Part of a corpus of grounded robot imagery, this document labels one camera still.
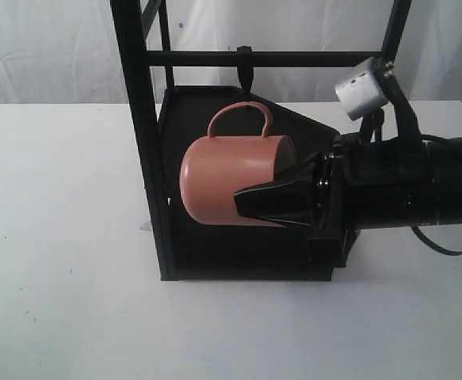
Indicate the terracotta orange mug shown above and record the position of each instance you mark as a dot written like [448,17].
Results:
[215,167]

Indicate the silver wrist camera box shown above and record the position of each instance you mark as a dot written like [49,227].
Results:
[361,91]

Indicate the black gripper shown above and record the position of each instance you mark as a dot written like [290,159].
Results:
[359,185]

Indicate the black metal shelf rack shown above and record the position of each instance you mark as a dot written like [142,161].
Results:
[167,118]

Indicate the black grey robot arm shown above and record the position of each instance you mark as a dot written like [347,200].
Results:
[438,200]

